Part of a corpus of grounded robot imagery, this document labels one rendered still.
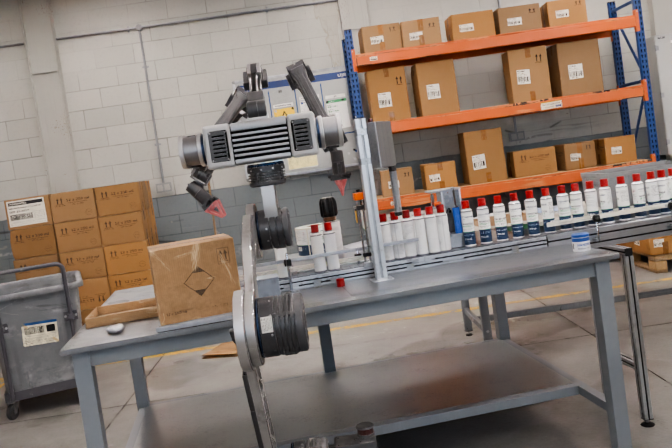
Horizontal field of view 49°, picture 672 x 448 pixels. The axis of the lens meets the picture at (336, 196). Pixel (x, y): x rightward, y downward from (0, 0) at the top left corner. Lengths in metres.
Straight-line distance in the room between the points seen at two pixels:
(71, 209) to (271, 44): 2.70
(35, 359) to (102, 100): 3.54
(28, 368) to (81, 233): 1.65
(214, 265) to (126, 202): 3.73
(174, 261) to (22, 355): 2.59
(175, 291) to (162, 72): 5.32
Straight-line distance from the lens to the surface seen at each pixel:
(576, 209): 3.46
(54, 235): 6.52
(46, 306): 5.08
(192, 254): 2.69
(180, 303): 2.71
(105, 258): 6.45
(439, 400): 3.41
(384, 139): 3.05
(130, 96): 7.90
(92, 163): 7.98
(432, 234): 3.21
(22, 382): 5.20
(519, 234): 3.34
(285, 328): 2.16
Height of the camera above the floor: 1.36
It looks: 3 degrees down
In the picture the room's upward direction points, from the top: 8 degrees counter-clockwise
